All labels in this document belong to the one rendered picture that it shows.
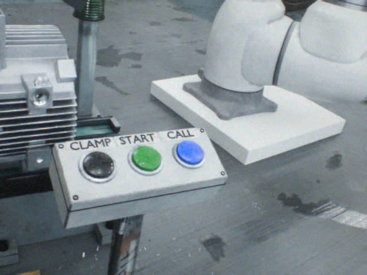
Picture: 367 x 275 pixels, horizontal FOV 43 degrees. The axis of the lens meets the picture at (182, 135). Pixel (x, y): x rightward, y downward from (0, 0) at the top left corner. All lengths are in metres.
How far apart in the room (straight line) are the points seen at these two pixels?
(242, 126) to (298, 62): 0.19
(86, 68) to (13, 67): 0.42
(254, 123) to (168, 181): 0.65
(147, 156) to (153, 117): 0.65
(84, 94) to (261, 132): 0.40
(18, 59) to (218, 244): 0.43
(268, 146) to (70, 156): 0.64
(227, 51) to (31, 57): 0.55
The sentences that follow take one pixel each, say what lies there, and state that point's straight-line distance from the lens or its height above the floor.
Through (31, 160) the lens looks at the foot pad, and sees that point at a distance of 0.63.
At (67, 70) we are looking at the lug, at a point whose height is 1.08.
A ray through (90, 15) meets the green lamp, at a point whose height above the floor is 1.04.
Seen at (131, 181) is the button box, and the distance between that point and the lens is 0.46.
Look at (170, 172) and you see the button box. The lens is 0.48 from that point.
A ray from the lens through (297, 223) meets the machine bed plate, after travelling 0.90.
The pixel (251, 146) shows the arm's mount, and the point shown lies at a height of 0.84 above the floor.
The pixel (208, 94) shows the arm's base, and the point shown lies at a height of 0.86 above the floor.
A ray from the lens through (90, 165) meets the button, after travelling 0.45.
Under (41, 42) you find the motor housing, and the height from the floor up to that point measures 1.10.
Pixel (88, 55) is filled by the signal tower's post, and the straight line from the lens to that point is 1.01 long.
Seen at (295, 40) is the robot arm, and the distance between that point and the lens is 1.05.
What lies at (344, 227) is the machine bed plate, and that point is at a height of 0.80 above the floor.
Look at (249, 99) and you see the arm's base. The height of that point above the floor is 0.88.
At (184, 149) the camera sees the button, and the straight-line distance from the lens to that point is 0.49.
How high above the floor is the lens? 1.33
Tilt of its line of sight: 30 degrees down
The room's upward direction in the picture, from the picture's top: 11 degrees clockwise
